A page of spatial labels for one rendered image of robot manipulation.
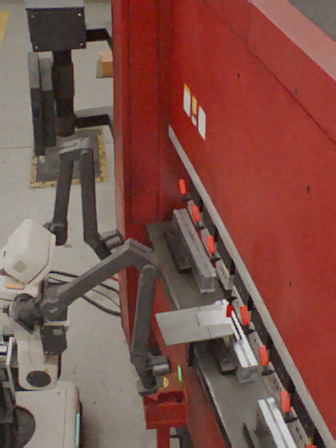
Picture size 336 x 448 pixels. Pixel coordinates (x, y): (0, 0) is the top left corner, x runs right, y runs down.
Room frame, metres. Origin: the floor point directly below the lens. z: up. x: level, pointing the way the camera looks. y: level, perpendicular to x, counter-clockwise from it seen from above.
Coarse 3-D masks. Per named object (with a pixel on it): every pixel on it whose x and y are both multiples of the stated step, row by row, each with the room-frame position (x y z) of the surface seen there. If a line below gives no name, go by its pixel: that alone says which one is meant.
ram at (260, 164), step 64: (192, 0) 2.59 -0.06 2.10; (192, 64) 2.57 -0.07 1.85; (256, 64) 1.93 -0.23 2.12; (192, 128) 2.55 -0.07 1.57; (256, 128) 1.90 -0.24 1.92; (320, 128) 1.50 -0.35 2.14; (256, 192) 1.87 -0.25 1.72; (320, 192) 1.46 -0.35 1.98; (256, 256) 1.82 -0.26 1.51; (320, 256) 1.41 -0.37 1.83; (320, 320) 1.35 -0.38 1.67; (320, 384) 1.29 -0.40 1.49
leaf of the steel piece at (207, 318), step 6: (198, 312) 2.12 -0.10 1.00; (204, 312) 2.13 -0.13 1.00; (210, 312) 2.13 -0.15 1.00; (216, 312) 2.12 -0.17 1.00; (222, 312) 2.13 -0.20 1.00; (198, 318) 2.09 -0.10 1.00; (204, 318) 2.09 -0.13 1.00; (210, 318) 2.09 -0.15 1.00; (216, 318) 2.09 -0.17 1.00; (222, 318) 2.09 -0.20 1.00; (198, 324) 2.05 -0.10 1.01; (204, 324) 2.06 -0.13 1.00; (210, 324) 2.06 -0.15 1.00; (216, 324) 2.06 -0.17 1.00
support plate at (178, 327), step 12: (168, 312) 2.12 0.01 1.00; (180, 312) 2.13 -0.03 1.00; (192, 312) 2.13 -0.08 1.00; (168, 324) 2.06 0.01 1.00; (180, 324) 2.06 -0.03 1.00; (192, 324) 2.06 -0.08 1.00; (228, 324) 2.06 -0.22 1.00; (168, 336) 1.99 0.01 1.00; (180, 336) 1.99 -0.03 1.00; (192, 336) 1.99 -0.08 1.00; (204, 336) 1.99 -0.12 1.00; (216, 336) 1.99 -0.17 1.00
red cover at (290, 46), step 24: (216, 0) 2.26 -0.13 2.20; (240, 0) 2.04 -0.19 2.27; (264, 0) 1.96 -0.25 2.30; (240, 24) 2.03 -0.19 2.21; (264, 24) 1.84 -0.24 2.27; (288, 24) 1.77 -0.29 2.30; (312, 24) 1.77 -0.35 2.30; (264, 48) 1.83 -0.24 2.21; (288, 48) 1.68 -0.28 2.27; (312, 48) 1.61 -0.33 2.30; (288, 72) 1.67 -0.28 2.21; (312, 72) 1.53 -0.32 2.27; (312, 96) 1.52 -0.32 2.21
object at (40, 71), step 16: (32, 64) 3.17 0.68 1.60; (48, 64) 3.23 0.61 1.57; (32, 80) 2.98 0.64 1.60; (48, 80) 3.04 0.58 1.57; (32, 96) 2.90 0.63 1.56; (48, 96) 2.94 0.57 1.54; (32, 112) 2.90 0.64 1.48; (48, 112) 2.94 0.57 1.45; (32, 128) 2.92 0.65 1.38; (48, 128) 2.94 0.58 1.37; (48, 144) 2.94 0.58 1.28
